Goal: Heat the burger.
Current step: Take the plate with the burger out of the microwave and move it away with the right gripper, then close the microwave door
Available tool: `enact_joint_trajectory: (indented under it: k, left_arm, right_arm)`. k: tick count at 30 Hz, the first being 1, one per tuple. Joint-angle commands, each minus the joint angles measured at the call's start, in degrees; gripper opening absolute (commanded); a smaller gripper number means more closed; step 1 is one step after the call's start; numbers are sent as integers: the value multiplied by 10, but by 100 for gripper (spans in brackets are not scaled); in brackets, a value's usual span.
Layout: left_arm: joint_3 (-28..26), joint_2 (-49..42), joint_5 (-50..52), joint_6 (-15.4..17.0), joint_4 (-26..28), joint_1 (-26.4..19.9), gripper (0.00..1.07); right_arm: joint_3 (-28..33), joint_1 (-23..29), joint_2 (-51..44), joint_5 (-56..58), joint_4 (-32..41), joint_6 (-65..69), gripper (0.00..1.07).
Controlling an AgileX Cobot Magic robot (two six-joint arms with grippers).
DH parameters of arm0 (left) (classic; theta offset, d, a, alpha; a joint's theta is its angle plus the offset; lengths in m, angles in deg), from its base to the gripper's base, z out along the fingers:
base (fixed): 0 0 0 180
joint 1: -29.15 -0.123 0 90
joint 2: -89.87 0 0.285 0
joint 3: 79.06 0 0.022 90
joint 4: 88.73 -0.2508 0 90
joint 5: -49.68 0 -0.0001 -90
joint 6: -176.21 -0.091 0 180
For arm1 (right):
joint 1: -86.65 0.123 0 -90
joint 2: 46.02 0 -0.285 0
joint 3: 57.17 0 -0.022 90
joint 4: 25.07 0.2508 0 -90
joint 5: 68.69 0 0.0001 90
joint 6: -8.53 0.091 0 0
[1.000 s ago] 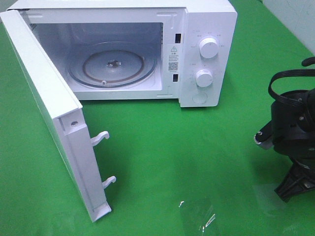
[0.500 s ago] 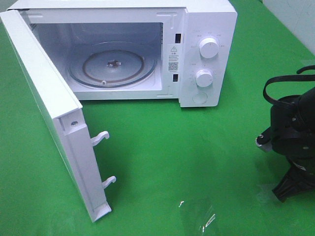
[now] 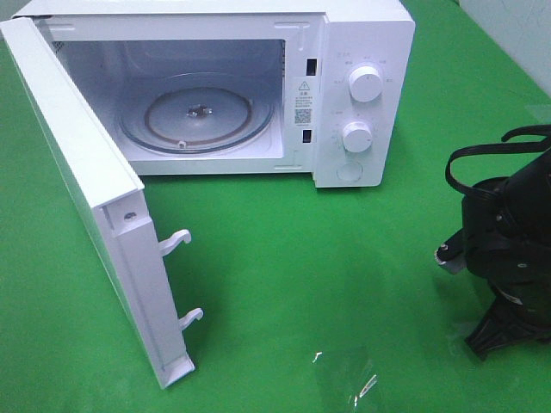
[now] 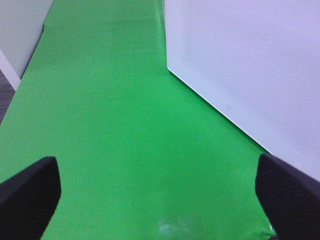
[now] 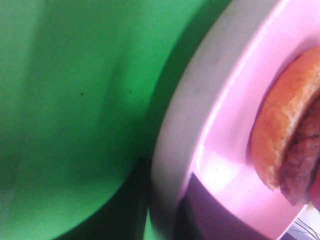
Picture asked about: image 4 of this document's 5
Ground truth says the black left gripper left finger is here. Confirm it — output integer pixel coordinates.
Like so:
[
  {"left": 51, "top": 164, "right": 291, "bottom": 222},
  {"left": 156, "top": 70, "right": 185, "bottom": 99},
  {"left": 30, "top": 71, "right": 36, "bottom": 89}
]
[{"left": 0, "top": 156, "right": 62, "bottom": 240}]

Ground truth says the white microwave door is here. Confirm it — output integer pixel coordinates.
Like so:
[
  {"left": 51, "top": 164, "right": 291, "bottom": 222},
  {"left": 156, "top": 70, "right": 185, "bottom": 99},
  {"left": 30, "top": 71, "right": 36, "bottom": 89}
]
[{"left": 164, "top": 0, "right": 320, "bottom": 179}]

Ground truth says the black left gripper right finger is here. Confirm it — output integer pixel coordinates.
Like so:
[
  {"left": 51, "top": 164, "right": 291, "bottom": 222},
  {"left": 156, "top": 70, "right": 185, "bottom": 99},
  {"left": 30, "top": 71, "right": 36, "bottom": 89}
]
[{"left": 255, "top": 153, "right": 320, "bottom": 240}]

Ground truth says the green table mat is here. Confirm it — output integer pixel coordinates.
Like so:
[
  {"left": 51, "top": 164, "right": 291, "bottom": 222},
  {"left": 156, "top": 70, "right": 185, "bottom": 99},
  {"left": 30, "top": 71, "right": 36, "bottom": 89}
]
[{"left": 0, "top": 0, "right": 275, "bottom": 240}]

